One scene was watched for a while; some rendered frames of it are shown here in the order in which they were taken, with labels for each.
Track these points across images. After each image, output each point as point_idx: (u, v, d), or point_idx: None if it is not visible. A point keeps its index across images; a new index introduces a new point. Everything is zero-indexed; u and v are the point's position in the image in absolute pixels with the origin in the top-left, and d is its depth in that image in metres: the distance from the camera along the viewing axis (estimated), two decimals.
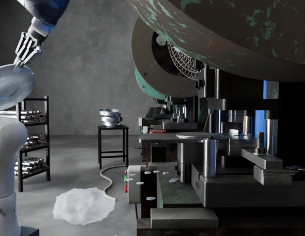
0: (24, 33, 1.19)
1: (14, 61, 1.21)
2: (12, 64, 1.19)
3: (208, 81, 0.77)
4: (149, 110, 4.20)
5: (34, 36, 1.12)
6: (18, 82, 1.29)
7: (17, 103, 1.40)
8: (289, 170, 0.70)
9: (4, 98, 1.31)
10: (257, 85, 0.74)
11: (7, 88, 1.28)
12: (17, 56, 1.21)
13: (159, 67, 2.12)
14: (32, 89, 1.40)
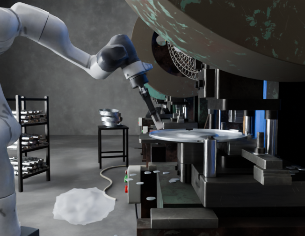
0: (144, 92, 1.08)
1: (158, 119, 1.13)
2: (161, 137, 0.73)
3: (208, 81, 0.77)
4: (149, 110, 4.20)
5: None
6: (202, 137, 0.76)
7: (243, 135, 0.83)
8: (289, 170, 0.70)
9: None
10: (257, 85, 0.74)
11: (200, 133, 0.82)
12: (156, 114, 1.13)
13: (159, 67, 2.12)
14: (243, 139, 0.73)
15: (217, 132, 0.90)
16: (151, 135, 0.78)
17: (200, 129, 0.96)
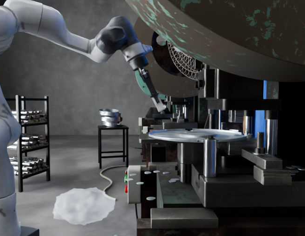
0: (145, 74, 1.08)
1: (159, 101, 1.13)
2: (238, 138, 0.72)
3: (208, 81, 0.77)
4: (149, 110, 4.20)
5: None
6: (216, 134, 0.83)
7: (186, 130, 0.97)
8: (289, 170, 0.70)
9: None
10: (257, 85, 0.74)
11: (198, 132, 0.84)
12: (156, 96, 1.13)
13: (159, 67, 2.12)
14: (217, 131, 0.94)
15: (168, 132, 0.91)
16: (222, 139, 0.69)
17: (150, 132, 0.86)
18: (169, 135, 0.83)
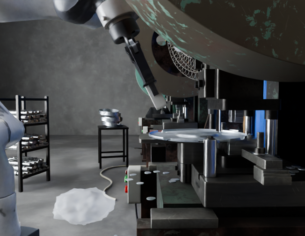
0: (134, 45, 0.64)
1: (158, 92, 0.69)
2: (192, 129, 0.97)
3: (208, 81, 0.77)
4: (149, 110, 4.20)
5: None
6: None
7: (168, 140, 0.71)
8: (289, 170, 0.70)
9: (195, 137, 0.77)
10: (257, 85, 0.74)
11: (192, 133, 0.82)
12: (154, 84, 0.69)
13: (159, 67, 2.12)
14: (149, 136, 0.81)
15: None
16: (207, 129, 0.95)
17: (233, 139, 0.71)
18: (220, 137, 0.77)
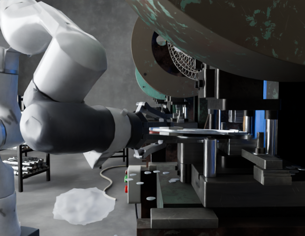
0: (141, 101, 0.61)
1: None
2: (156, 128, 0.90)
3: (208, 81, 0.77)
4: None
5: None
6: None
7: (225, 134, 0.69)
8: (289, 170, 0.70)
9: None
10: (257, 85, 0.74)
11: None
12: None
13: (159, 67, 2.12)
14: (183, 132, 0.69)
15: None
16: None
17: (243, 132, 0.83)
18: (220, 132, 0.85)
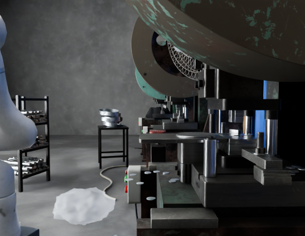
0: None
1: None
2: None
3: (208, 81, 0.77)
4: (149, 110, 4.20)
5: None
6: None
7: None
8: (289, 170, 0.70)
9: None
10: (257, 85, 0.74)
11: None
12: None
13: (159, 67, 2.12)
14: None
15: None
16: None
17: None
18: None
